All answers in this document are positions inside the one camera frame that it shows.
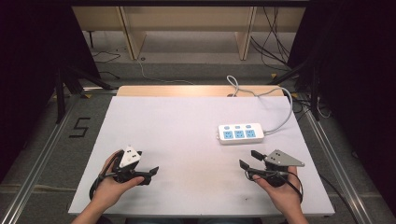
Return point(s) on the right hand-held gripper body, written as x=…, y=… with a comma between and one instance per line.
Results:
x=281, y=158

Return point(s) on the aluminium floor rail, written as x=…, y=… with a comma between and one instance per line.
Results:
x=34, y=168
x=339, y=168

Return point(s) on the white table cover sheet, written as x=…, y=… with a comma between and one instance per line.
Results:
x=174, y=130

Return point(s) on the white power strip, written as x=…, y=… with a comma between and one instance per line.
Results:
x=240, y=134

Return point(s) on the black metal stand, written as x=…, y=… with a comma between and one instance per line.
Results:
x=59, y=93
x=315, y=93

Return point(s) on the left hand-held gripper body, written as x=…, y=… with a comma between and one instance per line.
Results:
x=130, y=157

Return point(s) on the beige wooden desk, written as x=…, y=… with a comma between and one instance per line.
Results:
x=186, y=18

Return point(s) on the person's right hand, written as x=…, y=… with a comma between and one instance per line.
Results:
x=281, y=193

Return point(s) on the black curtain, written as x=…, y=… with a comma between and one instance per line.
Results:
x=28, y=77
x=358, y=77

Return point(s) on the person's left hand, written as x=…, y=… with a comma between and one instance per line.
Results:
x=110, y=186

